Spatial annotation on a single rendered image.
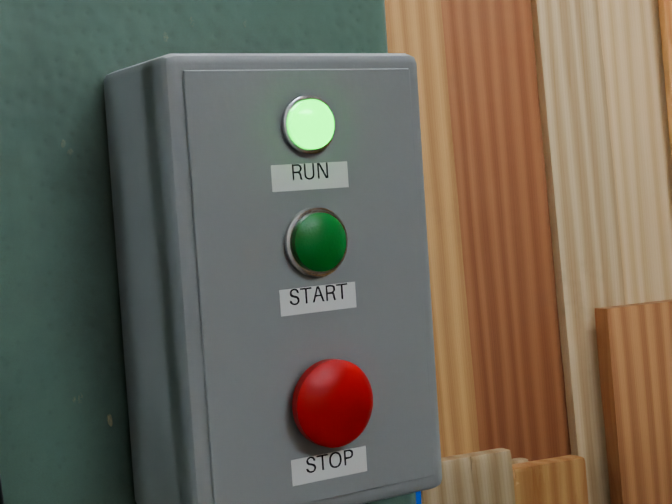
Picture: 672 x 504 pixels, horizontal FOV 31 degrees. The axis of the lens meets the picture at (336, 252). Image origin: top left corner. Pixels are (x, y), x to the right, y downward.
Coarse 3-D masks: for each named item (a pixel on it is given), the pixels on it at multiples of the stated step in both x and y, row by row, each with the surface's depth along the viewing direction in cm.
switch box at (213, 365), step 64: (192, 64) 40; (256, 64) 41; (320, 64) 42; (384, 64) 43; (128, 128) 42; (192, 128) 39; (256, 128) 41; (384, 128) 43; (128, 192) 43; (192, 192) 40; (256, 192) 41; (320, 192) 42; (384, 192) 43; (128, 256) 43; (192, 256) 40; (256, 256) 41; (384, 256) 43; (128, 320) 44; (192, 320) 40; (256, 320) 41; (320, 320) 42; (384, 320) 43; (128, 384) 44; (192, 384) 40; (256, 384) 41; (384, 384) 43; (192, 448) 40; (256, 448) 41; (320, 448) 42; (384, 448) 43
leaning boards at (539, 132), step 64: (448, 0) 191; (512, 0) 196; (576, 0) 198; (640, 0) 206; (448, 64) 191; (512, 64) 196; (576, 64) 198; (640, 64) 206; (448, 128) 187; (512, 128) 195; (576, 128) 197; (640, 128) 205; (448, 192) 187; (512, 192) 195; (576, 192) 197; (640, 192) 205; (448, 256) 186; (512, 256) 194; (576, 256) 196; (640, 256) 204; (448, 320) 186; (512, 320) 194; (576, 320) 196; (640, 320) 192; (448, 384) 186; (512, 384) 194; (576, 384) 195; (640, 384) 192; (448, 448) 185; (512, 448) 193; (576, 448) 195; (640, 448) 191
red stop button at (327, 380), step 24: (336, 360) 41; (312, 384) 41; (336, 384) 41; (360, 384) 42; (312, 408) 41; (336, 408) 41; (360, 408) 42; (312, 432) 41; (336, 432) 41; (360, 432) 42
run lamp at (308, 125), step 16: (304, 96) 41; (288, 112) 41; (304, 112) 41; (320, 112) 41; (288, 128) 41; (304, 128) 41; (320, 128) 41; (288, 144) 41; (304, 144) 41; (320, 144) 41
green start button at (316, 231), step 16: (320, 208) 42; (288, 224) 41; (304, 224) 41; (320, 224) 41; (336, 224) 42; (288, 240) 41; (304, 240) 41; (320, 240) 41; (336, 240) 42; (288, 256) 41; (304, 256) 41; (320, 256) 41; (336, 256) 42; (304, 272) 41; (320, 272) 42
